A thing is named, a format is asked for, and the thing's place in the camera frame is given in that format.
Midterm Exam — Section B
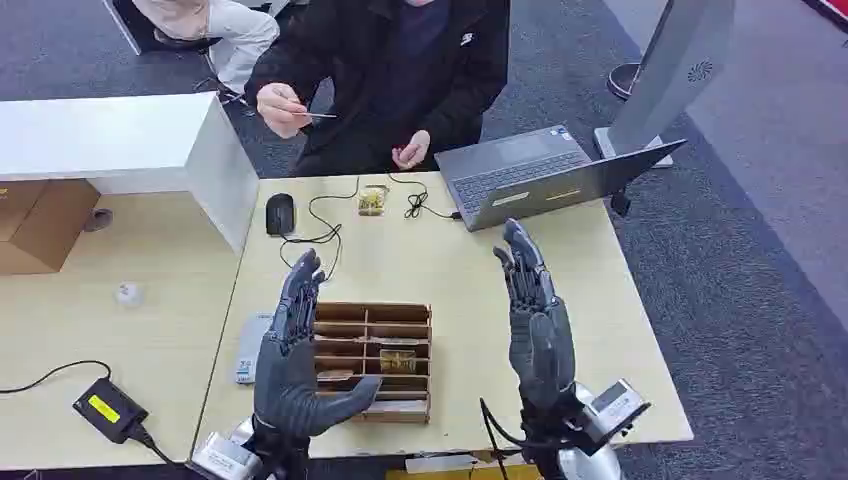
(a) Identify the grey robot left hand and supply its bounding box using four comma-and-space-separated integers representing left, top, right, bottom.
253, 248, 384, 442

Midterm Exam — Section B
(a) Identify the person's hand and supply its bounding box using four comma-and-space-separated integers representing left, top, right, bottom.
391, 129, 432, 172
256, 82, 313, 140

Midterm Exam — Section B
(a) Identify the wooden card box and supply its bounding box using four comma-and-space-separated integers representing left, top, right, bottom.
311, 302, 433, 425

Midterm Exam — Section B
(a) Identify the person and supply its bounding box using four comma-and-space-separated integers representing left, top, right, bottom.
245, 0, 511, 179
132, 0, 281, 94

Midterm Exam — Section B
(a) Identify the white card reader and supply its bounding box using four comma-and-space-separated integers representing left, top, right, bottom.
235, 313, 274, 386

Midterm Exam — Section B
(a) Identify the black laptop cable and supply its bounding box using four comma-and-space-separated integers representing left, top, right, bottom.
387, 173, 463, 221

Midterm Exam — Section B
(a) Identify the black power adapter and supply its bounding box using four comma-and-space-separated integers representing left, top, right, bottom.
72, 377, 150, 445

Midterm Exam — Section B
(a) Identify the black mouse cable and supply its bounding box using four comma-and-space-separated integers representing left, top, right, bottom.
279, 175, 362, 283

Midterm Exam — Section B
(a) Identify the black round stand base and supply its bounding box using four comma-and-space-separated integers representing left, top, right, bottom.
607, 62, 643, 101

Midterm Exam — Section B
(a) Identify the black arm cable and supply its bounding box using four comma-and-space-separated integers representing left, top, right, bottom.
480, 397, 531, 480

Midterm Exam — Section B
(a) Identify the black computer mouse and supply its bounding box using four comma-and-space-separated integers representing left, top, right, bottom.
265, 193, 297, 237

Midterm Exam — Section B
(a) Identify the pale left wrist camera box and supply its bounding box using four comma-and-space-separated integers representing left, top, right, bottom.
188, 430, 266, 480

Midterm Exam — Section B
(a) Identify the grey laptop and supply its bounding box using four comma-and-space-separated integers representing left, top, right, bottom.
434, 124, 688, 233

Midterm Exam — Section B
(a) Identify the black adapter cable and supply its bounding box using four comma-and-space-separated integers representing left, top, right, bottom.
0, 360, 180, 468

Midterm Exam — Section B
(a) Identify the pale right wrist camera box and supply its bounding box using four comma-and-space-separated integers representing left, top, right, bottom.
582, 378, 652, 446

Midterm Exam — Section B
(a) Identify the grey standing kiosk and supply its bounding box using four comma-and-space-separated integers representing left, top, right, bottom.
594, 0, 737, 168

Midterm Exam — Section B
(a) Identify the brown cardboard box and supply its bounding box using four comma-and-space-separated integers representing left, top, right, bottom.
0, 178, 101, 276

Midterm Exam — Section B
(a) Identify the person's right hand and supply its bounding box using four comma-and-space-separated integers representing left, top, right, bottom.
256, 82, 313, 140

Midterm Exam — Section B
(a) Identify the person's left hand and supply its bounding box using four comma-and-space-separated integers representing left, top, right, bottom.
391, 129, 432, 172

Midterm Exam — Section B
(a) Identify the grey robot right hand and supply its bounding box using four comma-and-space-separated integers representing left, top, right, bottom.
493, 218, 586, 427

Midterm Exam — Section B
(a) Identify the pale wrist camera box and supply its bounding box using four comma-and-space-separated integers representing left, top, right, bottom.
582, 378, 652, 446
188, 430, 266, 480

